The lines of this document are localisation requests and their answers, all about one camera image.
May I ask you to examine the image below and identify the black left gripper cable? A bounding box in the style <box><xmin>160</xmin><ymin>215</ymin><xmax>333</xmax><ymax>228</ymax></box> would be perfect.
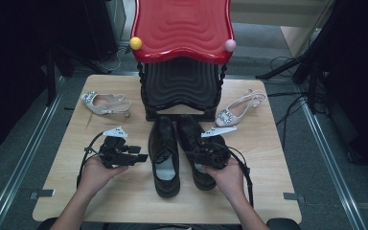
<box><xmin>76</xmin><ymin>131</ymin><xmax>107</xmax><ymax>190</ymax></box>

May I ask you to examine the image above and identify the black leather lace-up shoe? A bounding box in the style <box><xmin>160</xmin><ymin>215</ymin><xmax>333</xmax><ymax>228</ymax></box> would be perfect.
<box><xmin>175</xmin><ymin>114</ymin><xmax>228</xmax><ymax>192</ymax></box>
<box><xmin>148</xmin><ymin>115</ymin><xmax>181</xmax><ymax>199</ymax></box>

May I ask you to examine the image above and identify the red and black shoe rack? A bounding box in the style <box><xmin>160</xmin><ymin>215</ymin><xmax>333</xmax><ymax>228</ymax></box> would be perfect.
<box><xmin>128</xmin><ymin>0</ymin><xmax>238</xmax><ymax>123</ymax></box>

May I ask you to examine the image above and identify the black cabinet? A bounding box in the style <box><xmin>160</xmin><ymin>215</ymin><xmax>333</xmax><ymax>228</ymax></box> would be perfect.
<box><xmin>82</xmin><ymin>0</ymin><xmax>127</xmax><ymax>63</ymax></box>

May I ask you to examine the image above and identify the person's left hand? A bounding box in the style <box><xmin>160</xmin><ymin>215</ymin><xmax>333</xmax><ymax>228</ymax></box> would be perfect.
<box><xmin>79</xmin><ymin>156</ymin><xmax>130</xmax><ymax>195</ymax></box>

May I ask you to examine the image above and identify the grey metal bracket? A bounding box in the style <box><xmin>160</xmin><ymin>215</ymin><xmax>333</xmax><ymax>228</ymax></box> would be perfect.
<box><xmin>282</xmin><ymin>192</ymin><xmax>306</xmax><ymax>204</ymax></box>
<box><xmin>28</xmin><ymin>189</ymin><xmax>56</xmax><ymax>201</ymax></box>

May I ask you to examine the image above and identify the dark curtain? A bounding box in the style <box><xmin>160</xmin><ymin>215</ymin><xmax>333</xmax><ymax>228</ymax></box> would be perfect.
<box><xmin>0</xmin><ymin>0</ymin><xmax>87</xmax><ymax>161</ymax></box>
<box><xmin>312</xmin><ymin>0</ymin><xmax>368</xmax><ymax>176</ymax></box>

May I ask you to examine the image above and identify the black tripod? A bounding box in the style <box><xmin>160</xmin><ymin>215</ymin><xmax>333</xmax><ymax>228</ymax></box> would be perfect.
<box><xmin>254</xmin><ymin>47</ymin><xmax>325</xmax><ymax>114</ymax></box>

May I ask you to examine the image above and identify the white jewelled slingback heel shoe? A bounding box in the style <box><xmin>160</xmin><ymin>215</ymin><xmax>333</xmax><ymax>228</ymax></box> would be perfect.
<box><xmin>215</xmin><ymin>88</ymin><xmax>268</xmax><ymax>127</ymax></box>
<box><xmin>80</xmin><ymin>90</ymin><xmax>133</xmax><ymax>119</ymax></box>

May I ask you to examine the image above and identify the aluminium floor rail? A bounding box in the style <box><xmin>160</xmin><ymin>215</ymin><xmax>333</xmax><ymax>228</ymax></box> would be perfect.
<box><xmin>0</xmin><ymin>76</ymin><xmax>66</xmax><ymax>230</ymax></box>
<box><xmin>298</xmin><ymin>95</ymin><xmax>368</xmax><ymax>230</ymax></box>

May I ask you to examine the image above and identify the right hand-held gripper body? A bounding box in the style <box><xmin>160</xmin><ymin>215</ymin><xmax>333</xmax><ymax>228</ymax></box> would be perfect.
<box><xmin>191</xmin><ymin>126</ymin><xmax>238</xmax><ymax>171</ymax></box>

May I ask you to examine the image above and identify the person's right hand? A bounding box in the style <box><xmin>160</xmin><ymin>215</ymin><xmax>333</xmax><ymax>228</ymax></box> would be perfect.
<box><xmin>203</xmin><ymin>157</ymin><xmax>249</xmax><ymax>203</ymax></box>

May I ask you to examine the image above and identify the white floor cable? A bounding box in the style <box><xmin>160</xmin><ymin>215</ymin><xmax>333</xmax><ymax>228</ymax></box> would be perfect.
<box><xmin>95</xmin><ymin>46</ymin><xmax>126</xmax><ymax>73</ymax></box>

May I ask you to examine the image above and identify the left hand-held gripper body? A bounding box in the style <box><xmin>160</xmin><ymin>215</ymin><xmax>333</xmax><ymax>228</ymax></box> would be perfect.
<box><xmin>95</xmin><ymin>126</ymin><xmax>139</xmax><ymax>170</ymax></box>

